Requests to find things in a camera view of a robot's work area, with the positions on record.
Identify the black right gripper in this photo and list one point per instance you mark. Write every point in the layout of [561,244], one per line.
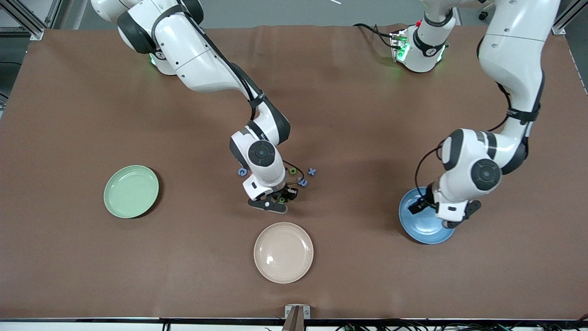
[287,193]

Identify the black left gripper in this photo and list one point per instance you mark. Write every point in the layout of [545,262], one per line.
[425,200]

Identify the blue letter C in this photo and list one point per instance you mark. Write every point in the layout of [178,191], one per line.
[239,172]

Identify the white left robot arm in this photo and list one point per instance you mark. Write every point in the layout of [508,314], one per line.
[510,55]

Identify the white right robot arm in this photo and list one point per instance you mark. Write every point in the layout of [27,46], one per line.
[197,55]

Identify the blue plate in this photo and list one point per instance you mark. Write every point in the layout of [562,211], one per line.
[422,232]

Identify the beige plate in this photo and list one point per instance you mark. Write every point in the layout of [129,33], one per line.
[283,253]

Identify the brown table mat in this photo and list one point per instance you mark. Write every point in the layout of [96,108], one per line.
[505,276]

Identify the green plate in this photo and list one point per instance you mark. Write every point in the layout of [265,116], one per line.
[131,191]

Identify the office chair caster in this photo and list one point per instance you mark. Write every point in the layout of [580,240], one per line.
[483,16]

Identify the silver metal mounting bracket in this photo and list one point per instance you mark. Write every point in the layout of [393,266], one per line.
[288,310]

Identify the brown camera post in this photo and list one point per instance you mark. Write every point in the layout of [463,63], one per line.
[295,324]

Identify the aluminium frame profile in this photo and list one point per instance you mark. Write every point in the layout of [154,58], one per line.
[559,29]
[36,34]

